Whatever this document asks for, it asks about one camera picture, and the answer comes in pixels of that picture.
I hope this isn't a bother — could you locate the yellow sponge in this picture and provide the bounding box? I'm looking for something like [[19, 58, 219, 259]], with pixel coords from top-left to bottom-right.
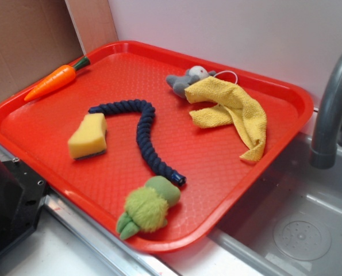
[[68, 113, 107, 159]]

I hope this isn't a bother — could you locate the brown cardboard panel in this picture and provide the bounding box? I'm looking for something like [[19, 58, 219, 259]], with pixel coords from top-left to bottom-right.
[[0, 1, 118, 102]]

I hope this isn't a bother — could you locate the yellow microfibre cloth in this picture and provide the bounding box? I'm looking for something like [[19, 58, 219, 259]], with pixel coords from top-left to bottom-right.
[[185, 76, 267, 162]]

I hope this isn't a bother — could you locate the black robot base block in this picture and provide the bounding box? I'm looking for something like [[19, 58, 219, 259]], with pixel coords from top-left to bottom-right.
[[0, 159, 48, 257]]

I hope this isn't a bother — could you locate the red plastic tray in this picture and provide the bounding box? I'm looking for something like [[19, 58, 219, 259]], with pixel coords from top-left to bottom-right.
[[0, 41, 313, 254]]

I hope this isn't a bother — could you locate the orange toy carrot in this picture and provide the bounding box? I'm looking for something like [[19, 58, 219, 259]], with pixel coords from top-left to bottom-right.
[[24, 56, 91, 102]]

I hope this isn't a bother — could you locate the grey plush mouse toy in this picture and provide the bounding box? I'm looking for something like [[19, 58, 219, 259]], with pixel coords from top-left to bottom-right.
[[166, 66, 216, 98]]

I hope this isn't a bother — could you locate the green plush animal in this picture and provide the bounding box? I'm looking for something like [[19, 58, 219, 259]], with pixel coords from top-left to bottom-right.
[[116, 176, 180, 240]]

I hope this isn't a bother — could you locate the grey faucet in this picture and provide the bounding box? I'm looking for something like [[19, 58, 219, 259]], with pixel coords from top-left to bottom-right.
[[309, 54, 342, 169]]

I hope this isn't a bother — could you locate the navy blue braided rope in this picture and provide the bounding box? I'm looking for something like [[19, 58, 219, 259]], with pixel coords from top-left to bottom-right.
[[88, 99, 187, 187]]

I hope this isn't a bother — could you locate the grey sink basin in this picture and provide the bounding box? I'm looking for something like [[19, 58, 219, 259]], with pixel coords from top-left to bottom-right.
[[210, 134, 342, 275]]

